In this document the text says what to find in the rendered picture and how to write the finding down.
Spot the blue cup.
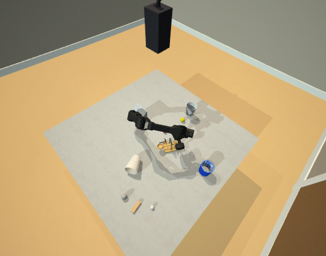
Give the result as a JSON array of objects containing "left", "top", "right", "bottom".
[{"left": 199, "top": 161, "right": 214, "bottom": 177}]

